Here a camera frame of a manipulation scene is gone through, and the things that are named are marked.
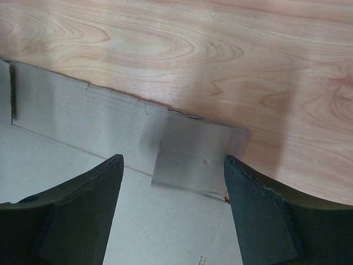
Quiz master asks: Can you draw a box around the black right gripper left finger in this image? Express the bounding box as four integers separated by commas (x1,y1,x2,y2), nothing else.
1,155,124,264

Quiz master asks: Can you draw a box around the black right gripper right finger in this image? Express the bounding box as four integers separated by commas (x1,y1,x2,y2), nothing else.
224,155,352,264

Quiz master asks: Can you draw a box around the brown cardboard box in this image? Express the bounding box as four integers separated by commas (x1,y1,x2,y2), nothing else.
1,61,249,264

